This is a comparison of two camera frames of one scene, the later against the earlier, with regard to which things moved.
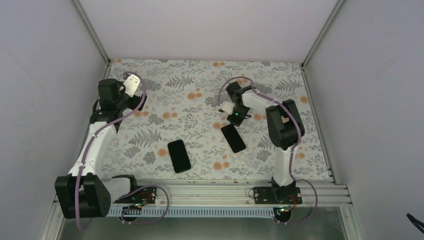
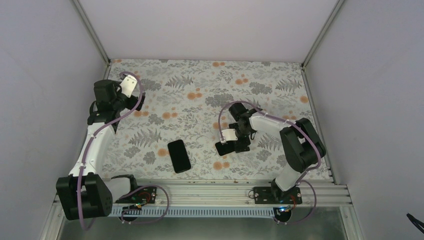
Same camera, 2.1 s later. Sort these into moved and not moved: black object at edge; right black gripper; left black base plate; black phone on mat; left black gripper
Moved: right black gripper
Not moved: black phone on mat; left black gripper; left black base plate; black object at edge
